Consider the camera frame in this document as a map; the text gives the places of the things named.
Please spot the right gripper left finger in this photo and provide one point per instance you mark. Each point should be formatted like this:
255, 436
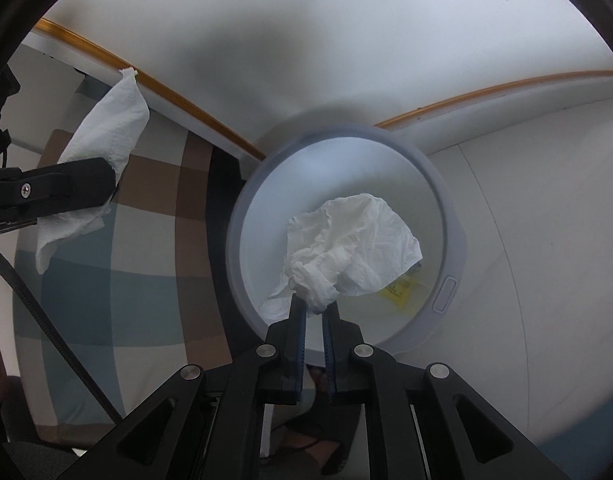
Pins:
205, 424

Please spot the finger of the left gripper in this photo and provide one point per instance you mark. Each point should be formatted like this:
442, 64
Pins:
26, 196

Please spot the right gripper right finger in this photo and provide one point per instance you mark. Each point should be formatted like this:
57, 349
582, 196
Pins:
425, 423

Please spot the yellow plastic bag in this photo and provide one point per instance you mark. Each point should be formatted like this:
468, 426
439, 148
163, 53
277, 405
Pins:
405, 292

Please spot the white round trash bin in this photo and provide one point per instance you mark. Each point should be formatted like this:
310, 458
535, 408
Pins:
339, 162

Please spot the checkered tablecloth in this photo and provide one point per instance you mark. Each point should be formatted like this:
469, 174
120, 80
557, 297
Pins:
135, 299

